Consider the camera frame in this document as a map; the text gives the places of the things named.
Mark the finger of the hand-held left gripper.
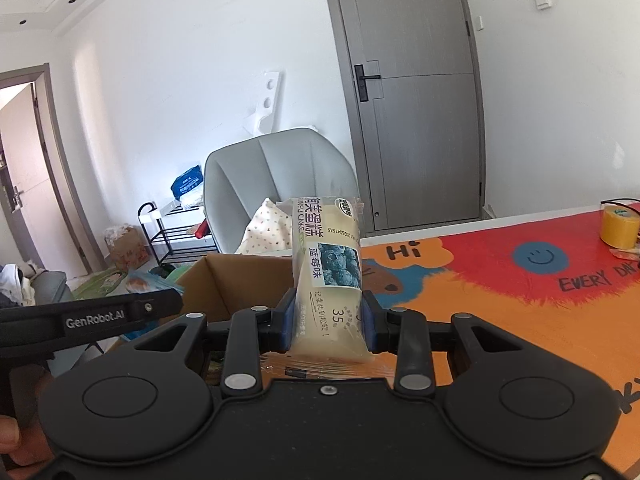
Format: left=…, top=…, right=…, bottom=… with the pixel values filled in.
left=136, top=287, right=184, bottom=323

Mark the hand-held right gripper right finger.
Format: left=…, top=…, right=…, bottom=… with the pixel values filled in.
left=361, top=289, right=526, bottom=396

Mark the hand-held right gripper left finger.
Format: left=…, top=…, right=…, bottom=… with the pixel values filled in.
left=131, top=287, right=297, bottom=396

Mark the cream cake packet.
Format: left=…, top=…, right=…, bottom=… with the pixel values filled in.
left=260, top=195, right=397, bottom=379

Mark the person's left hand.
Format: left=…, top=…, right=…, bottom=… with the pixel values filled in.
left=0, top=410, right=57, bottom=480

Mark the grey sofa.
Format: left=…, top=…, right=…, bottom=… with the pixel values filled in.
left=29, top=269, right=76, bottom=306

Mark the green floor mat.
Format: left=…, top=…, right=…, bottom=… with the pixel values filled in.
left=74, top=267, right=131, bottom=301

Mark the taped cardboard box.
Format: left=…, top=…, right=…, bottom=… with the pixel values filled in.
left=103, top=225, right=151, bottom=271

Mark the pile of light clothes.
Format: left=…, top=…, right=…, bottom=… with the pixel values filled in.
left=0, top=262, right=36, bottom=306

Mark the black shoe rack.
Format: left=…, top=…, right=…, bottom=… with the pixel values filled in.
left=137, top=201, right=221, bottom=266

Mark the white patterned pillow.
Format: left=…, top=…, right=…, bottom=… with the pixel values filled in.
left=234, top=197, right=296, bottom=256

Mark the blue plastic bag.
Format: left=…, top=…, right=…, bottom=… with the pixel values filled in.
left=170, top=164, right=205, bottom=199

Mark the grey upholstered chair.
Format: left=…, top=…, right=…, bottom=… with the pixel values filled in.
left=203, top=127, right=359, bottom=256

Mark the beige interior door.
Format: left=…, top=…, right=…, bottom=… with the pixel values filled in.
left=0, top=82, right=54, bottom=274

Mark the grey door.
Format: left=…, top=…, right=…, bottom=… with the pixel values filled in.
left=319, top=0, right=487, bottom=234

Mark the white foam board with holes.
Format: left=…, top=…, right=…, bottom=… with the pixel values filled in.
left=242, top=70, right=282, bottom=136

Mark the yellow tape roll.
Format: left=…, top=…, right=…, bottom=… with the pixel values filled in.
left=599, top=202, right=640, bottom=249

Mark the grey doorway frame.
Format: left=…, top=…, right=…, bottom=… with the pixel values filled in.
left=0, top=62, right=94, bottom=281

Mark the black door handle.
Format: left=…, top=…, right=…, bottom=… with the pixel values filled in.
left=353, top=63, right=382, bottom=104

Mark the black cable bundle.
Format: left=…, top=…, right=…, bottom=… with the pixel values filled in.
left=599, top=194, right=640, bottom=209

